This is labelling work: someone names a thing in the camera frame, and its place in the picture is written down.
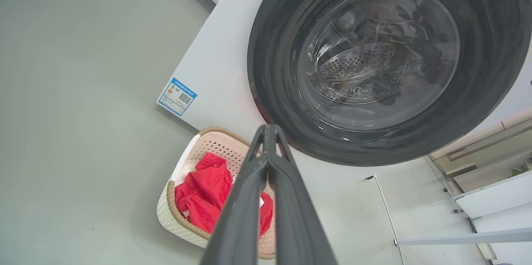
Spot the beige perforated laundry basket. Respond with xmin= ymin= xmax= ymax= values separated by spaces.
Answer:
xmin=156 ymin=127 xmax=277 ymax=260

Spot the grey metal frame leg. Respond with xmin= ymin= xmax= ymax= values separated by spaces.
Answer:
xmin=393 ymin=188 xmax=532 ymax=261

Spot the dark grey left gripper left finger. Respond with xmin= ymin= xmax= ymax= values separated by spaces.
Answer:
xmin=199 ymin=125 xmax=271 ymax=265

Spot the green potted plant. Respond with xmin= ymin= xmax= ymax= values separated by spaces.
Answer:
xmin=509 ymin=155 xmax=532 ymax=178

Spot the black round washer door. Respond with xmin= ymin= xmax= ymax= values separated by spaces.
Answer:
xmin=247 ymin=0 xmax=532 ymax=167

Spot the red garment with white trim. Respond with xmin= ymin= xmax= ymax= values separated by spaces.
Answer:
xmin=174 ymin=151 xmax=274 ymax=237

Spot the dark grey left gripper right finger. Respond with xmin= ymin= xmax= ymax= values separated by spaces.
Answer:
xmin=268 ymin=124 xmax=338 ymax=265

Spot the blue white energy label sticker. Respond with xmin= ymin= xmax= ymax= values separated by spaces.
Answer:
xmin=156 ymin=77 xmax=198 ymax=117

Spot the white front-load washing machine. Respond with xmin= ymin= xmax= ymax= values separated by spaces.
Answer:
xmin=156 ymin=0 xmax=532 ymax=265

